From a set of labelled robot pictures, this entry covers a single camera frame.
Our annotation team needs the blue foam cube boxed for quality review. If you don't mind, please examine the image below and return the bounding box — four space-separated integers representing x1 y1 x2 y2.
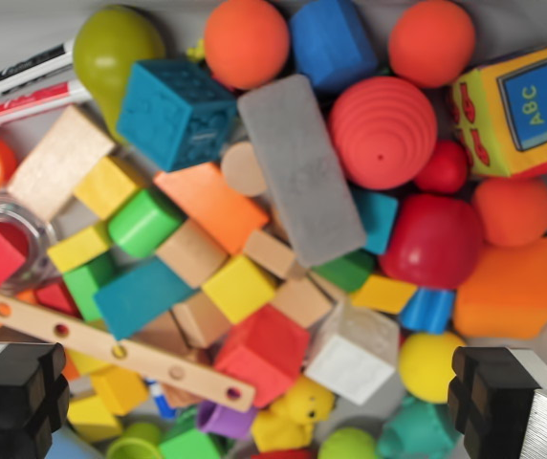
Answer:
288 0 380 95

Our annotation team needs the olive green toy pear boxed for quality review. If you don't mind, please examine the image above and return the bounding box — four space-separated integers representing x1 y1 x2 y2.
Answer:
72 5 167 145

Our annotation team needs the teal rubber animal toy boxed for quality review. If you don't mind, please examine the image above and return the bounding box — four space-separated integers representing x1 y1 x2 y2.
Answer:
377 396 462 459

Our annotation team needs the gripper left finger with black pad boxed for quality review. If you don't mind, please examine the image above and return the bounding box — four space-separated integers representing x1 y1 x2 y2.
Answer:
0 341 72 459

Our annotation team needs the large red round toy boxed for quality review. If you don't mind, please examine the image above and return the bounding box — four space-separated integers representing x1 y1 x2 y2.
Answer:
379 193 485 291

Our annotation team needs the large natural wood block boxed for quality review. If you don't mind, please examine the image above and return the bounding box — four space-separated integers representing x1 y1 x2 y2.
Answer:
6 103 118 223

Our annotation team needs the yellow wooden cube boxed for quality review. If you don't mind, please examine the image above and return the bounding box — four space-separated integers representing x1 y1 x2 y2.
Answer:
201 254 278 325
72 155 146 221

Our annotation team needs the white wooden cube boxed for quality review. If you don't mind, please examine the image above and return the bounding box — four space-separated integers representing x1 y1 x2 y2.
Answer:
304 300 402 406

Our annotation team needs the green wooden cylinder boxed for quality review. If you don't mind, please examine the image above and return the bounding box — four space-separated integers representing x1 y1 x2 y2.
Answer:
107 187 188 259

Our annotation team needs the yellow ball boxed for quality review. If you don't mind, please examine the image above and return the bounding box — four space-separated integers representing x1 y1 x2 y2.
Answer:
398 331 469 404

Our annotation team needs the small yellow green toy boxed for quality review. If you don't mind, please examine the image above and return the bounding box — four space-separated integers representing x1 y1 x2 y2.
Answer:
186 37 208 64

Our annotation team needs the red ridged rubber ball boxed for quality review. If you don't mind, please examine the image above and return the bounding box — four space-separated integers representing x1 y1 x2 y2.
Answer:
328 75 440 191

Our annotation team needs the natural wood cube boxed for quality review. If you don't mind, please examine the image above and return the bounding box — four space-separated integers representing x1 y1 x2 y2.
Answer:
156 219 230 289

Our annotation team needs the grey foam block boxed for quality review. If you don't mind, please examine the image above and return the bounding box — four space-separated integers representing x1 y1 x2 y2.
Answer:
236 74 368 268

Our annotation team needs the red bumpy toy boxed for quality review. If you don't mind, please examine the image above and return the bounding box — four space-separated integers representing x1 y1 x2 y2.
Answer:
263 447 317 459

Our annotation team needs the fabric ABC soft cube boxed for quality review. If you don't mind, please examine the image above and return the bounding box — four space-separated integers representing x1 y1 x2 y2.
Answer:
449 37 547 181

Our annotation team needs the smooth orange rubber ball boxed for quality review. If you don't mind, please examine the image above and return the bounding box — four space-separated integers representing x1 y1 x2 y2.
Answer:
203 0 292 91
472 177 547 249
387 0 476 90

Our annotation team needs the teal wooden block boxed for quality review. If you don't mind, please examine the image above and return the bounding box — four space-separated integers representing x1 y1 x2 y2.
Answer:
352 188 400 256
92 257 208 341

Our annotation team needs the clear glass jar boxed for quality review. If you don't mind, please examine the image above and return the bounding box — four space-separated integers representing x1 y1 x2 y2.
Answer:
0 193 64 295

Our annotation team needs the light green ball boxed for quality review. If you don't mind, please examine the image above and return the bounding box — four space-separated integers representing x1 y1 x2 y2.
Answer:
317 426 379 459

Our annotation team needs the large red cube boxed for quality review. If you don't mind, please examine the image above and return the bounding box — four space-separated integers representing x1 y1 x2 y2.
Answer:
213 304 312 409

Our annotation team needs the teal embossed rubber cube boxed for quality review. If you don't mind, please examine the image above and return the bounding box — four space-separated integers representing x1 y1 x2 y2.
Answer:
116 58 239 173

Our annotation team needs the wooden strip with holes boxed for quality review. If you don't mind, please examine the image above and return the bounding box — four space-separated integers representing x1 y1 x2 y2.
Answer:
0 281 257 413

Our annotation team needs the orange soft rubber shape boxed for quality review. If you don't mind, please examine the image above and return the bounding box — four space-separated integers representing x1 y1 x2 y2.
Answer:
452 236 547 341

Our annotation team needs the small red wooden block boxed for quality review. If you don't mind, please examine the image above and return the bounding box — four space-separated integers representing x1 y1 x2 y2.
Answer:
33 281 82 319

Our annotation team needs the beige wooden disc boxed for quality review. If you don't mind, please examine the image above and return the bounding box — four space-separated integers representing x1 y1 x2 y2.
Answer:
219 142 269 198

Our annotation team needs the blue white marker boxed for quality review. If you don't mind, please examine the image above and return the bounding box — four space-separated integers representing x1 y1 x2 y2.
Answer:
146 377 177 421

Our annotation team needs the red whiteboard marker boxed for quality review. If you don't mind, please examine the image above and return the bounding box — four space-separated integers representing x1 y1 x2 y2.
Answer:
0 79 94 135

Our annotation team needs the blue ridged plastic piece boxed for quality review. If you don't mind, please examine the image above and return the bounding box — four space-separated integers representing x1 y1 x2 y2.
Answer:
399 286 456 335

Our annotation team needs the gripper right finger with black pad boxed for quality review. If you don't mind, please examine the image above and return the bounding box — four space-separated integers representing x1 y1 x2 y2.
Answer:
447 346 547 459

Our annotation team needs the black whiteboard marker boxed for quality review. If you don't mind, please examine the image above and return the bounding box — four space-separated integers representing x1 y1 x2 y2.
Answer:
0 38 77 102

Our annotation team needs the small red ball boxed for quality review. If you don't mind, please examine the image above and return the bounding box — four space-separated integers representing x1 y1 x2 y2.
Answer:
414 140 470 195

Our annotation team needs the grey plastic bin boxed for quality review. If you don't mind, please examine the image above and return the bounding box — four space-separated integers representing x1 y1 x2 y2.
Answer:
0 0 547 459

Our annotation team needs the yellow orange wooden block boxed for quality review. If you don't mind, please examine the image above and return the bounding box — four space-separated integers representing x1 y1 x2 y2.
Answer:
349 273 419 316

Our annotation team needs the yellow rubber animal toy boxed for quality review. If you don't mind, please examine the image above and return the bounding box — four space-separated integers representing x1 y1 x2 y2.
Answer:
251 376 337 453

